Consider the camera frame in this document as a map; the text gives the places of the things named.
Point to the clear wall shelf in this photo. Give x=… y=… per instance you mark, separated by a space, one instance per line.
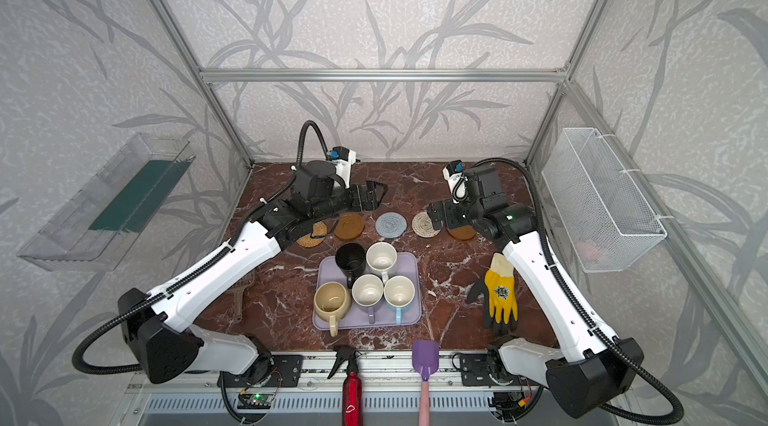
x=94 y=231

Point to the yellow black work glove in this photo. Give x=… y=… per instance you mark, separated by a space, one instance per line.
x=497 y=287

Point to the black cup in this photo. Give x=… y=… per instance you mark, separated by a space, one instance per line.
x=351 y=260

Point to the beige ceramic mug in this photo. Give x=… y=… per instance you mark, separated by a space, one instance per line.
x=332 y=301

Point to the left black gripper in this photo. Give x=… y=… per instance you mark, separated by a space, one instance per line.
x=361 y=196

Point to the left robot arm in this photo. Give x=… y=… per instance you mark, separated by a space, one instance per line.
x=159 y=326

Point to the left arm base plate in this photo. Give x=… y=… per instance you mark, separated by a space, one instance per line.
x=276 y=371

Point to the white blue mug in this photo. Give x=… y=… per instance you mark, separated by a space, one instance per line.
x=399 y=293

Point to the blue woven coaster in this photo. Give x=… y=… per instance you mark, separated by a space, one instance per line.
x=391 y=225

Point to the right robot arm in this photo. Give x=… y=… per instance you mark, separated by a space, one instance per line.
x=590 y=365

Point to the white wire basket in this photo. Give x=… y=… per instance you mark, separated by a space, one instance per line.
x=597 y=199

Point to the white grey-handled mug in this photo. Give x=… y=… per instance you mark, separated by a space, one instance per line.
x=367 y=291

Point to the purple pink-handled scoop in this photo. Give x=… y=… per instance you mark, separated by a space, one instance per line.
x=425 y=361

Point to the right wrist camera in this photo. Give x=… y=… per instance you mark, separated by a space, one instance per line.
x=453 y=173

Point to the red spray bottle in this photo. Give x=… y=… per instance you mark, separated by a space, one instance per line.
x=352 y=389

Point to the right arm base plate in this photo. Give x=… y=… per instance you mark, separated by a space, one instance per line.
x=486 y=369

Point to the woven rattan coaster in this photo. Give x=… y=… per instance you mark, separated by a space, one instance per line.
x=315 y=237

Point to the pink item in basket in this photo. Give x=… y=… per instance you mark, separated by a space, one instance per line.
x=589 y=252

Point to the green-lit circuit board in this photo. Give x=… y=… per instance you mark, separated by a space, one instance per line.
x=256 y=400

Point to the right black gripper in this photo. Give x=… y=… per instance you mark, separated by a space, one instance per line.
x=444 y=213

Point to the white speckled mug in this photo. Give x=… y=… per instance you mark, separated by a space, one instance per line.
x=382 y=259

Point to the brown wooden coaster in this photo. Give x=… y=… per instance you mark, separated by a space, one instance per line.
x=350 y=226
x=464 y=233

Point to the right brown wooden coaster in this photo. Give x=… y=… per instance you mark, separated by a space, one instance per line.
x=464 y=233

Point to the left brown wooden coaster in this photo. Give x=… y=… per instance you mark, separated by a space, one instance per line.
x=350 y=226

